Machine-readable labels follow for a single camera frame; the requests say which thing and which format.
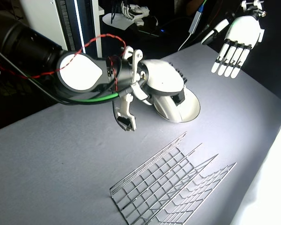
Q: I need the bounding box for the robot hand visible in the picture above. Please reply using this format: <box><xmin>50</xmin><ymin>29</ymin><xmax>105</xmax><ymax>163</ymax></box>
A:
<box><xmin>201</xmin><ymin>15</ymin><xmax>266</xmax><ymax>79</ymax></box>
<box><xmin>140</xmin><ymin>58</ymin><xmax>187</xmax><ymax>123</ymax></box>

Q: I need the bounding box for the white bowl with dark rim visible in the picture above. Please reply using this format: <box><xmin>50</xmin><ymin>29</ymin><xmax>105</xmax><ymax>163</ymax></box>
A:
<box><xmin>152</xmin><ymin>88</ymin><xmax>201</xmax><ymax>123</ymax></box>

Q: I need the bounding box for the black device with blue light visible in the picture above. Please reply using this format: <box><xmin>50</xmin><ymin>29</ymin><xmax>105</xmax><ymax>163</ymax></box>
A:
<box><xmin>137</xmin><ymin>22</ymin><xmax>166</xmax><ymax>38</ymax></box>

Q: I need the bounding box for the white paper sheet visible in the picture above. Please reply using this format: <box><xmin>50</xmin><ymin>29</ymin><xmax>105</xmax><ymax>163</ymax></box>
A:
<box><xmin>102</xmin><ymin>13</ymin><xmax>135</xmax><ymax>30</ymax></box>

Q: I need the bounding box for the spare white robot hand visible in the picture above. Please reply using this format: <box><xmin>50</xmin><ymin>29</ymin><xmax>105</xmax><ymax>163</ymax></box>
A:
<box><xmin>118</xmin><ymin>0</ymin><xmax>150</xmax><ymax>22</ymax></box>

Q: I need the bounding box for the white column with black stripe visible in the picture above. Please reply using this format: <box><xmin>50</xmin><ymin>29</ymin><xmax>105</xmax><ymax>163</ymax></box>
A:
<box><xmin>20</xmin><ymin>0</ymin><xmax>104</xmax><ymax>58</ymax></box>

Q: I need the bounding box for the grey table cloth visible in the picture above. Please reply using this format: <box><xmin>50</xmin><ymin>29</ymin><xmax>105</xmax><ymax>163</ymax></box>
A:
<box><xmin>0</xmin><ymin>43</ymin><xmax>281</xmax><ymax>225</ymax></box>

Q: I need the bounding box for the white cable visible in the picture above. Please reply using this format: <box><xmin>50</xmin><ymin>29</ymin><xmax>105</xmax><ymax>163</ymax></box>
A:
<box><xmin>177</xmin><ymin>32</ymin><xmax>192</xmax><ymax>52</ymax></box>

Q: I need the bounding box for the grey cable adapter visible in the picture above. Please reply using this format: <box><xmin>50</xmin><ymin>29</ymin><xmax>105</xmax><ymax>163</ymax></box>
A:
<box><xmin>188</xmin><ymin>10</ymin><xmax>204</xmax><ymax>34</ymax></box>

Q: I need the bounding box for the metal wire dish rack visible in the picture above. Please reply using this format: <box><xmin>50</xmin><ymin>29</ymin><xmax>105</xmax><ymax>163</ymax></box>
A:
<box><xmin>109</xmin><ymin>131</ymin><xmax>237</xmax><ymax>225</ymax></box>

